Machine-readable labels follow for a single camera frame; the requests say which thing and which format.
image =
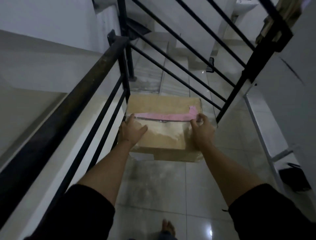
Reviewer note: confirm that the person's right hand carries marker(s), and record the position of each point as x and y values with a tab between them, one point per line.
203	134

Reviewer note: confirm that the person's left hand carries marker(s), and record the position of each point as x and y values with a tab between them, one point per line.
130	133

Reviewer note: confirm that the person's right thumb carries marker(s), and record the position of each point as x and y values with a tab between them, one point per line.
193	126

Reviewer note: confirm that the person's left thumb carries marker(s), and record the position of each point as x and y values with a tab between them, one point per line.
142	129

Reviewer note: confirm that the brown cardboard box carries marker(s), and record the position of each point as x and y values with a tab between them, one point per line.
165	136

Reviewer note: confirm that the person's right forearm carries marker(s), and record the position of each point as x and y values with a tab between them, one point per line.
228	173

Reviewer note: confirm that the person's left forearm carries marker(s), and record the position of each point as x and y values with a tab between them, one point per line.
106	170

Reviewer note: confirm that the pink tape strip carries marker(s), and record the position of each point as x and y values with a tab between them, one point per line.
167	115

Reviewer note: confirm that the black metal stair railing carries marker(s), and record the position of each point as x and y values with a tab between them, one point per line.
197	56
74	103

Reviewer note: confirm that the person's foot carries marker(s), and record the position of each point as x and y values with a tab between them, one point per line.
168	228

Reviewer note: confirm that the black sleeve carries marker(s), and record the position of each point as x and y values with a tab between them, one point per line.
269	215
74	215

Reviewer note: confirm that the black dustpan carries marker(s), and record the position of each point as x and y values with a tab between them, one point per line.
295	178

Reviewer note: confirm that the white door frame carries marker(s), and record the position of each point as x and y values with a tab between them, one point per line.
266	141

